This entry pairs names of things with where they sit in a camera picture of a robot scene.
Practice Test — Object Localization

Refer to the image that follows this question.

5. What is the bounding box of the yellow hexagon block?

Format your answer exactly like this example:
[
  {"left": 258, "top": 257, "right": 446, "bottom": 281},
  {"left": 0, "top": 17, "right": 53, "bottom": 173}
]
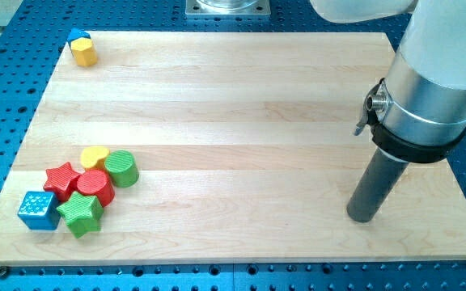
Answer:
[{"left": 70, "top": 38, "right": 98, "bottom": 67}]

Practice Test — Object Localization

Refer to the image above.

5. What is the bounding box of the green cylinder block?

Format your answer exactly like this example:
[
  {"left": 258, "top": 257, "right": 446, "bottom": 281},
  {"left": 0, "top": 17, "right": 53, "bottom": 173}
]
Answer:
[{"left": 104, "top": 150, "right": 139, "bottom": 188}]

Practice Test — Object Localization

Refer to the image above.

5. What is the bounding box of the red cylinder block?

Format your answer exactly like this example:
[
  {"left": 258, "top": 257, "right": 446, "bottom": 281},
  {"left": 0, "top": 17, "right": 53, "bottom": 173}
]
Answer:
[{"left": 76, "top": 169, "right": 115, "bottom": 207}]

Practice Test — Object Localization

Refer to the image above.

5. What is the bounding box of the red star block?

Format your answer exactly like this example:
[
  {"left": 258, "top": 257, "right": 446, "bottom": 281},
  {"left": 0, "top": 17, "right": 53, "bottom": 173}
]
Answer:
[{"left": 43, "top": 162, "right": 81, "bottom": 202}]

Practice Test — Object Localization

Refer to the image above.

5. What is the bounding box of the green star block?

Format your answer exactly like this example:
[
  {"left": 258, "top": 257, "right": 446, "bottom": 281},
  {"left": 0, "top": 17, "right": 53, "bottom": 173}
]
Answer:
[{"left": 57, "top": 192, "right": 104, "bottom": 238}]

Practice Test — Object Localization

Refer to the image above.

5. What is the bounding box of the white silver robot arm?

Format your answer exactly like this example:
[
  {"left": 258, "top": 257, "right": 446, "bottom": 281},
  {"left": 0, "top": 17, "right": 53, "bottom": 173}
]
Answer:
[{"left": 311, "top": 0, "right": 466, "bottom": 163}]

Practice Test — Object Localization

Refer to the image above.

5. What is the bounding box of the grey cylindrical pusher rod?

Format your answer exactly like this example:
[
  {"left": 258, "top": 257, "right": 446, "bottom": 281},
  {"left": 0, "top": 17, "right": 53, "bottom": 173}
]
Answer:
[{"left": 346, "top": 148, "right": 409, "bottom": 222}]

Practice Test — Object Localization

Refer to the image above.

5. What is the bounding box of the blue cube block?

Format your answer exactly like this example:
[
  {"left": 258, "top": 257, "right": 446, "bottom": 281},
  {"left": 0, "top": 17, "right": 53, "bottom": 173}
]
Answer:
[{"left": 17, "top": 191, "right": 60, "bottom": 230}]

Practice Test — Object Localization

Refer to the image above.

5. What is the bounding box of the light wooden board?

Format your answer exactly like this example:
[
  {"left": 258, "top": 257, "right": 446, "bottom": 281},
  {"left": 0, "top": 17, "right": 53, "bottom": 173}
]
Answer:
[{"left": 0, "top": 32, "right": 466, "bottom": 266}]

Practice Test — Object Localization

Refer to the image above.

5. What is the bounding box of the yellow heart block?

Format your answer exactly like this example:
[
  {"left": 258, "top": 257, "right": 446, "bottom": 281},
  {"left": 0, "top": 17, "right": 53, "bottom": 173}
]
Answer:
[{"left": 80, "top": 145, "right": 111, "bottom": 171}]

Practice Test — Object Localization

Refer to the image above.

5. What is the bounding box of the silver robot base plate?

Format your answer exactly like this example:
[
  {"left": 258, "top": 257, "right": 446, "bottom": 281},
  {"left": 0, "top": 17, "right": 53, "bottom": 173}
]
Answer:
[{"left": 185, "top": 0, "right": 270, "bottom": 16}]

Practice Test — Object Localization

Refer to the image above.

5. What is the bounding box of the blue triangle block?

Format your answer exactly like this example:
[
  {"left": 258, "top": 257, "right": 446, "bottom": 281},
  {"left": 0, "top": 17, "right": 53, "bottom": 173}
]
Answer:
[{"left": 66, "top": 27, "right": 91, "bottom": 47}]

